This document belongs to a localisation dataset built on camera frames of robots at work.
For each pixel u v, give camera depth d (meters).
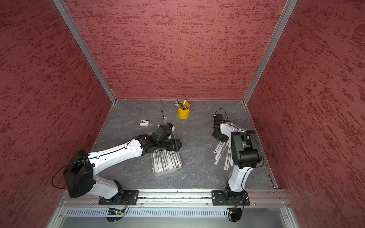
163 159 0.87
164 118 1.09
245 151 0.50
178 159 0.87
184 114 1.05
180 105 0.97
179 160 0.84
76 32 0.80
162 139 0.63
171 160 0.87
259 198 0.76
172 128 0.77
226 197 0.67
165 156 0.88
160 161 0.86
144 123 1.03
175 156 0.88
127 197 0.74
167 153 0.90
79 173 0.42
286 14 0.74
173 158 0.87
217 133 0.73
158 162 0.86
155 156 0.87
